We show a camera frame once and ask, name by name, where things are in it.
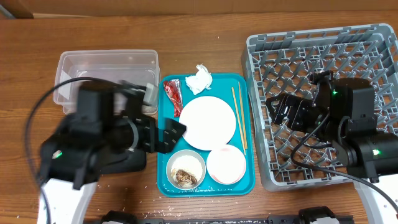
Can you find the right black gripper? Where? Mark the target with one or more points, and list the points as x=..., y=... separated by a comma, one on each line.
x=297, y=105

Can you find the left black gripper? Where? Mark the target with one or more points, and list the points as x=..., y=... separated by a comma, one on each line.
x=165, y=142

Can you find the large white plate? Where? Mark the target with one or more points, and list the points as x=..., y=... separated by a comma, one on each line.
x=210, y=122

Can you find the small white pink bowl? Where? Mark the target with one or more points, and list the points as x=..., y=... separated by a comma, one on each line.
x=226, y=165

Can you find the wooden chopstick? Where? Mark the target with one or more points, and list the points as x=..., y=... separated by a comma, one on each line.
x=242, y=118
x=239, y=120

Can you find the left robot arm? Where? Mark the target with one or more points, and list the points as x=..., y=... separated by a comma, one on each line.
x=107, y=134

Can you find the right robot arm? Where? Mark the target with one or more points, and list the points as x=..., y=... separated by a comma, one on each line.
x=342, y=114

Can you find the black waste bin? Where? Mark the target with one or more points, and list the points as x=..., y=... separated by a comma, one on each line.
x=129, y=161

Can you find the metal bowl with food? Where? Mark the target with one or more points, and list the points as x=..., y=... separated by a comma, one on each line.
x=186, y=169

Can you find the red foil wrapper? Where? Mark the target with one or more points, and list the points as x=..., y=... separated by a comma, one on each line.
x=173, y=91

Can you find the teal plastic tray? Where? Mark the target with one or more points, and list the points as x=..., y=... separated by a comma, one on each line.
x=220, y=88

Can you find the grey dish rack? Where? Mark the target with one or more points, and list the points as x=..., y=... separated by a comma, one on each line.
x=278, y=63

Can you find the crumpled white napkin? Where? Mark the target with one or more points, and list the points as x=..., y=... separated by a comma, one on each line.
x=200, y=81

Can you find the clear plastic bin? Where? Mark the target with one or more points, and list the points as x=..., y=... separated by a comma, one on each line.
x=134, y=66

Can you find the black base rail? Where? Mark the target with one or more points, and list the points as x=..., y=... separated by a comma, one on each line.
x=308, y=215

